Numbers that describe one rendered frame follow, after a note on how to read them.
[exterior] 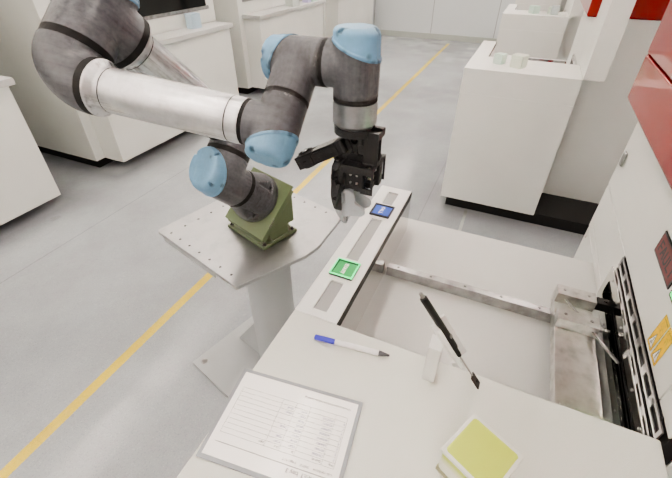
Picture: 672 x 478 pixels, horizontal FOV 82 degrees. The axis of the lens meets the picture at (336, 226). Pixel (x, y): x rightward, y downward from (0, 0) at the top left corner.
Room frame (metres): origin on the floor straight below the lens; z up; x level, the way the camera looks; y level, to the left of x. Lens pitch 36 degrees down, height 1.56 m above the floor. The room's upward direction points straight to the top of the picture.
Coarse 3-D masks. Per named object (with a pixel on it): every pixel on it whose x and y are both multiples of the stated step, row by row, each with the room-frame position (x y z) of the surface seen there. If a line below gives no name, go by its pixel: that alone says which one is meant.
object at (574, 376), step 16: (560, 304) 0.62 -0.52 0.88; (560, 336) 0.53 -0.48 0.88; (576, 336) 0.53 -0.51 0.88; (560, 352) 0.49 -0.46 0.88; (576, 352) 0.49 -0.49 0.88; (592, 352) 0.49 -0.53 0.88; (560, 368) 0.45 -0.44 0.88; (576, 368) 0.45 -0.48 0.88; (592, 368) 0.45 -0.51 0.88; (560, 384) 0.42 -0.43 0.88; (576, 384) 0.42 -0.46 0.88; (592, 384) 0.42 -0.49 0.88; (560, 400) 0.39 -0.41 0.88; (576, 400) 0.39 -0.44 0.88; (592, 400) 0.39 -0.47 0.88
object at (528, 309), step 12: (396, 264) 0.80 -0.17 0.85; (396, 276) 0.77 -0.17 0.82; (408, 276) 0.76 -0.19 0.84; (420, 276) 0.75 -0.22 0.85; (432, 276) 0.75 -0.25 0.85; (444, 288) 0.72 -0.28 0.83; (456, 288) 0.71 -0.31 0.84; (468, 288) 0.70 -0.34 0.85; (480, 288) 0.70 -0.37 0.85; (480, 300) 0.68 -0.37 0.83; (492, 300) 0.67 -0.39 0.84; (504, 300) 0.66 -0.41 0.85; (516, 300) 0.66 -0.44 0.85; (516, 312) 0.65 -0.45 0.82; (528, 312) 0.64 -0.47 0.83; (540, 312) 0.63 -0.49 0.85
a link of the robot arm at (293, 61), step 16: (272, 48) 0.66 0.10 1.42; (288, 48) 0.66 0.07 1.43; (304, 48) 0.65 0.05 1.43; (320, 48) 0.64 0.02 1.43; (272, 64) 0.66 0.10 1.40; (288, 64) 0.63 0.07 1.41; (304, 64) 0.64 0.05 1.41; (320, 64) 0.63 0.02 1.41; (272, 80) 0.62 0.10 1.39; (288, 80) 0.61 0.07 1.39; (304, 80) 0.63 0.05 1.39; (320, 80) 0.63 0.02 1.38; (304, 96) 0.61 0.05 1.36
